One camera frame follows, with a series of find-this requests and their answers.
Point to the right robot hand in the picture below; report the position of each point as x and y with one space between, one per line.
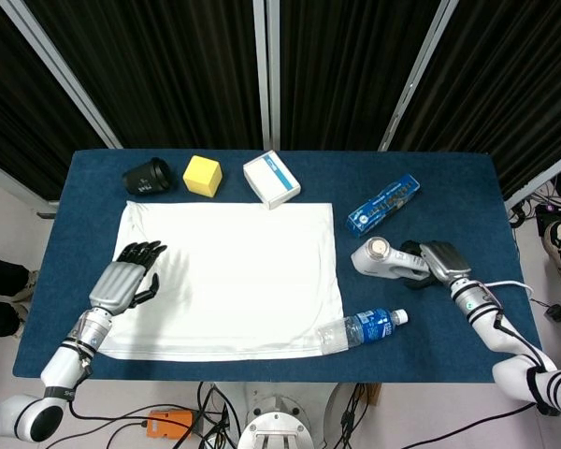
446 262

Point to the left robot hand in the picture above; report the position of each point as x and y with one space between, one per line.
117 283

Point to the white handheld device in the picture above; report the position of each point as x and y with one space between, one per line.
371 266

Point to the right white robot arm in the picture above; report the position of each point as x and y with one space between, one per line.
491 327

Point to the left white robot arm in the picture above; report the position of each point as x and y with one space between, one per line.
63 365

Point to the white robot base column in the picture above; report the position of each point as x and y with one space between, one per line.
276 421

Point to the white cloth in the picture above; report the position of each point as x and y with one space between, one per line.
243 271

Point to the dark blue table cover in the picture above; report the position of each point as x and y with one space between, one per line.
449 327

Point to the blue snack package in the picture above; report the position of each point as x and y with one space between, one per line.
383 203

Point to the clear bottle with blue label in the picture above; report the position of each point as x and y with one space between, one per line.
369 327

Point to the black paper cup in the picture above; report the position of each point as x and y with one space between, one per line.
145 180

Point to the person legs in black trousers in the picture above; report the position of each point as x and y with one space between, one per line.
0 276

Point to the yellow foam cube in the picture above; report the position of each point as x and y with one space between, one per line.
198 175

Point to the orange foot pedal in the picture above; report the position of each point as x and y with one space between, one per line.
170 423

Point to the white box with blue label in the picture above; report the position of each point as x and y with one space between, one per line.
266 180

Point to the black pleated curtain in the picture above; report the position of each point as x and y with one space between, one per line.
168 70

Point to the grey metal frame post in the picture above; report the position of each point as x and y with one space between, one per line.
267 70
61 72
418 70

